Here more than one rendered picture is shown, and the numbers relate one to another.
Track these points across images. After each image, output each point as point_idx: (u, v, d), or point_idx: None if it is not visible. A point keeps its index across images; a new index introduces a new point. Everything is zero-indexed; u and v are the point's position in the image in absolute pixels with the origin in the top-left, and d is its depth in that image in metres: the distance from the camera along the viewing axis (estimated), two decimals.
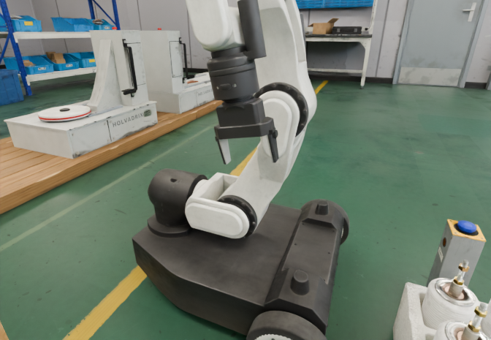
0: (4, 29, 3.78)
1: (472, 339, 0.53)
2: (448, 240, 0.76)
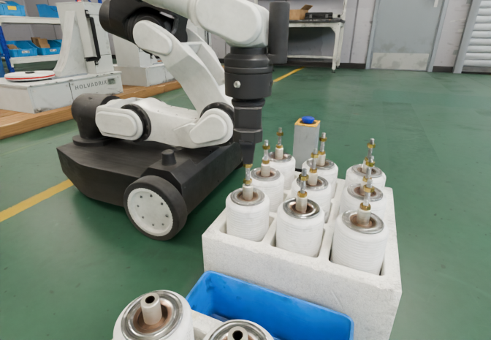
0: None
1: (264, 170, 0.72)
2: (294, 131, 0.95)
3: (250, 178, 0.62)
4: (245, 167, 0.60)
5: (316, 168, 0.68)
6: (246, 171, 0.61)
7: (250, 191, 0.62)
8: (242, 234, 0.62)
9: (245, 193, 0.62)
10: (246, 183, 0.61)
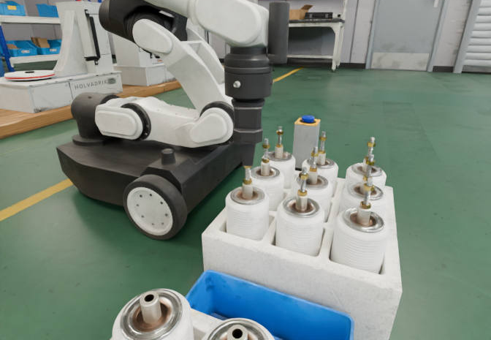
0: None
1: (264, 170, 0.72)
2: (294, 131, 0.95)
3: (250, 179, 0.62)
4: (244, 167, 0.60)
5: (316, 167, 0.68)
6: (245, 171, 0.61)
7: (250, 189, 0.62)
8: (242, 233, 0.62)
9: (245, 191, 0.62)
10: (245, 183, 0.61)
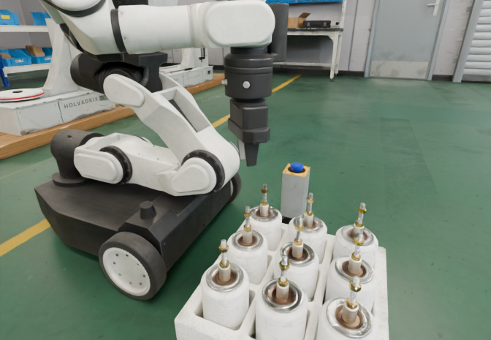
0: None
1: (245, 238, 0.67)
2: (283, 179, 0.90)
3: (226, 259, 0.57)
4: (226, 251, 0.55)
5: (300, 240, 0.62)
6: (225, 255, 0.55)
7: (227, 273, 0.56)
8: (217, 319, 0.56)
9: (221, 275, 0.56)
10: (227, 266, 0.56)
